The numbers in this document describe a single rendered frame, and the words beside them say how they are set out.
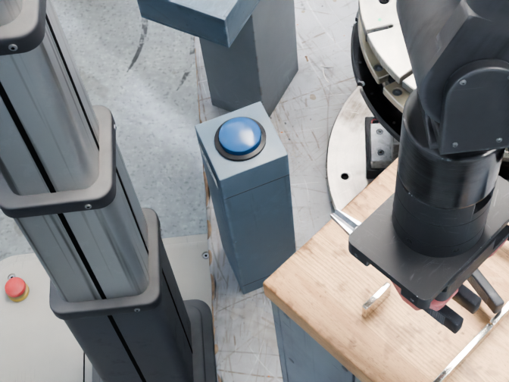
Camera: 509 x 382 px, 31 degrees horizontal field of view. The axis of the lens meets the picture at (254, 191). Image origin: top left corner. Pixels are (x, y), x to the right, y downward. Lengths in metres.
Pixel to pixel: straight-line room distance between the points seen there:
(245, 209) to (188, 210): 1.14
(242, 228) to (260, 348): 0.17
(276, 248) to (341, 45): 0.37
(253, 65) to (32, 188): 0.30
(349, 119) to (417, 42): 0.73
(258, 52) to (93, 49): 1.32
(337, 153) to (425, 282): 0.60
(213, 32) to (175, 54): 1.36
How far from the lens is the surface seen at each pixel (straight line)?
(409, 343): 0.75
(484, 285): 0.74
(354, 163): 1.14
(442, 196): 0.51
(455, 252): 0.57
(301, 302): 0.76
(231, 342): 1.06
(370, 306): 0.74
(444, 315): 0.65
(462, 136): 0.46
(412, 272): 0.57
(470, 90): 0.44
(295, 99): 1.22
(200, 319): 1.60
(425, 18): 0.45
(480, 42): 0.43
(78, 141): 0.96
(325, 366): 0.82
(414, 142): 0.49
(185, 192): 2.08
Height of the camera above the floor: 1.76
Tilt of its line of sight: 58 degrees down
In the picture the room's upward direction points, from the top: 9 degrees counter-clockwise
